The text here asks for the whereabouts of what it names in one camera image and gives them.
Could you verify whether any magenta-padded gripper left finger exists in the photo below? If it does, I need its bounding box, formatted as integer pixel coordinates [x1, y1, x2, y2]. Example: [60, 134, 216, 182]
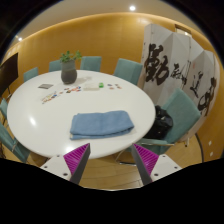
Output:
[39, 143, 92, 185]

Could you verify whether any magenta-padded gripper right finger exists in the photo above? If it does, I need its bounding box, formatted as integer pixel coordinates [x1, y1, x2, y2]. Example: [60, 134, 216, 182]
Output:
[130, 143, 183, 186]

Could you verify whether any blue towel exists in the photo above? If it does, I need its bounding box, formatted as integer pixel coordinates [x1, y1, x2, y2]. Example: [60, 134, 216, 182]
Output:
[69, 110, 135, 141]

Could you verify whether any black bag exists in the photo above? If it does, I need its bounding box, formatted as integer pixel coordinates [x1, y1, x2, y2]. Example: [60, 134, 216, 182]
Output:
[143, 105, 174, 140]

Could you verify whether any teal chair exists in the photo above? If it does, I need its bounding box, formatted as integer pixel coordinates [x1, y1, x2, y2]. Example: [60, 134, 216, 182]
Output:
[115, 88, 205, 166]

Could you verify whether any colourful sticker sheet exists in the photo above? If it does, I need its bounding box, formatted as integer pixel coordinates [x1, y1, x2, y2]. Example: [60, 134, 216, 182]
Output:
[40, 91, 59, 105]

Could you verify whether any cluster of colourful round stickers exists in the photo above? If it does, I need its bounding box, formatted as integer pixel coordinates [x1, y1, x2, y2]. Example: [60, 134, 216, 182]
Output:
[63, 85, 83, 94]
[107, 83, 123, 90]

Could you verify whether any white flat box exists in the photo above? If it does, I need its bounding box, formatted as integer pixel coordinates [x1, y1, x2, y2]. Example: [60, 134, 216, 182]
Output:
[83, 82, 101, 92]

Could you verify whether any grey card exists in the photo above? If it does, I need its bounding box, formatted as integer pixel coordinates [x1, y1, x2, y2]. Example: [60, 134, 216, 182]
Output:
[37, 83, 54, 90]

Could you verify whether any potted plant in grey pot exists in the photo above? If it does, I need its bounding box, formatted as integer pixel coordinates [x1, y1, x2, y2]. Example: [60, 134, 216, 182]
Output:
[59, 49, 83, 85]

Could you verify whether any group of teal chairs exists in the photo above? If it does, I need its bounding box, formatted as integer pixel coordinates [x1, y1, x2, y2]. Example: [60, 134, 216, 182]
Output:
[0, 55, 144, 164]

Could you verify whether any white folding screen with calligraphy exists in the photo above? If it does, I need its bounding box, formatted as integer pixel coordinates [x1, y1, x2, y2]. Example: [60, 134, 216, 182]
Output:
[139, 23, 222, 134]

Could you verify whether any black wall monitor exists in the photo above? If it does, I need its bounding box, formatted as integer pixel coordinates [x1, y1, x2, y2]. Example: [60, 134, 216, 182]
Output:
[0, 52, 19, 98]

